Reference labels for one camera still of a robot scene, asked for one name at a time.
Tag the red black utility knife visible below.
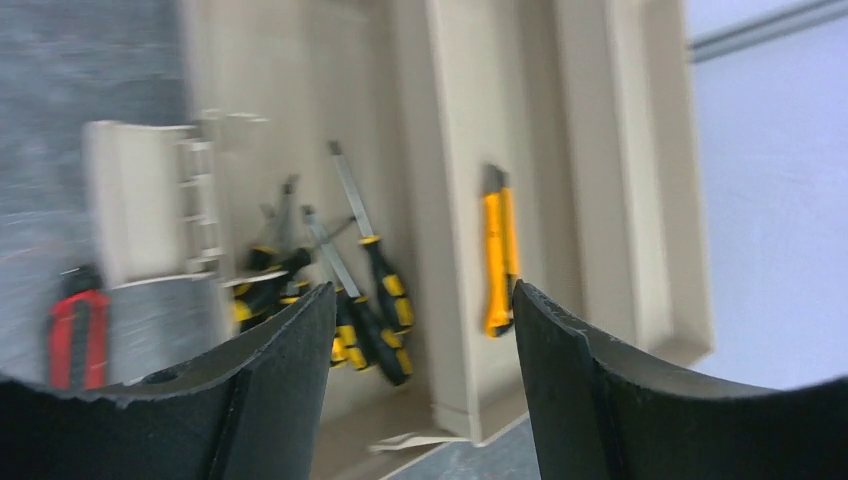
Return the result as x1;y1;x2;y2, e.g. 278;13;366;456
47;264;111;391

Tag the aluminium frame rail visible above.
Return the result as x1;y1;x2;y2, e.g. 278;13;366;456
689;0;847;64

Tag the beige plastic tool box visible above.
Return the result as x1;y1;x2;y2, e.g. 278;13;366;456
84;1;715;479

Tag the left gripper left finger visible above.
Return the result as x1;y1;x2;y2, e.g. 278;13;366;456
1;284;336;479

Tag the screwdriver yellow black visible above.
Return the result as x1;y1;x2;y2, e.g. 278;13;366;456
330;287;371;371
482;164;520;338
232;247;313;333
328;140;415;334
245;174;299;271
302;205;413;386

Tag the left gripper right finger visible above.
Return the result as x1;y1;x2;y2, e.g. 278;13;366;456
513;282;847;479

